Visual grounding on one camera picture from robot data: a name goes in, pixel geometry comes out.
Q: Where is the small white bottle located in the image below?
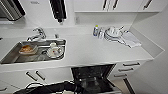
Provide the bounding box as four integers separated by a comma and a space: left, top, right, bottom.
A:
98, 28, 105, 40

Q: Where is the white three door wall cabinet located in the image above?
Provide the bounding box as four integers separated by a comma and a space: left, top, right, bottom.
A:
72, 0, 168, 14

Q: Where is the steel drawer handle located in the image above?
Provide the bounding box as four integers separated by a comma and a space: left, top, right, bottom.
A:
122, 61, 141, 67
113, 73, 128, 79
117, 67, 135, 73

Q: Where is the orange brown bowl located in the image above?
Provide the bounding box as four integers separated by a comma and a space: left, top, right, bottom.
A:
18, 44, 39, 56

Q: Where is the grey paper towel dispenser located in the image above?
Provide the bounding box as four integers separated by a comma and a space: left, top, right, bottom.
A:
0, 0, 27, 22

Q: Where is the microwave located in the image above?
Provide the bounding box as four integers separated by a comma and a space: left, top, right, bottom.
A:
0, 80, 22, 94

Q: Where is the white wall outlet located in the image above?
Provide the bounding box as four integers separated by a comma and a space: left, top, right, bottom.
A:
74, 16, 81, 25

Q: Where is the black soap dispenser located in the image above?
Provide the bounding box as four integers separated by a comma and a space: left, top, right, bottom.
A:
48, 0, 68, 25

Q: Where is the steel wall cabinet door handle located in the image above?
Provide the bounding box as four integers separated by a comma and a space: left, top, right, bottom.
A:
112, 0, 120, 10
101, 0, 109, 10
142, 0, 154, 10

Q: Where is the chrome faucet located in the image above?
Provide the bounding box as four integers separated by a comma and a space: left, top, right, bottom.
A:
26, 26, 48, 43

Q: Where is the pile of white dishes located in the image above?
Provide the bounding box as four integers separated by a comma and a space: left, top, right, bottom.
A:
103, 25, 128, 44

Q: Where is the white cup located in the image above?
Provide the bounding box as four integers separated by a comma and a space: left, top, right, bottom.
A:
46, 41, 65, 60

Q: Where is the stainless steel sink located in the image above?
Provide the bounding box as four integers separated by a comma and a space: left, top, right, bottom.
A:
0, 38, 67, 65

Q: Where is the white narrow drawer unit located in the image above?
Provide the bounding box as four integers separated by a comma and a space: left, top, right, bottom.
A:
107, 60, 143, 82

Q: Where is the small dark sink knob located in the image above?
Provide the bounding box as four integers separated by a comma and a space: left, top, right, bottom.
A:
54, 32, 60, 40

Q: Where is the stainless steel dishwasher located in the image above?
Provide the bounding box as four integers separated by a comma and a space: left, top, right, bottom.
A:
69, 63, 136, 94

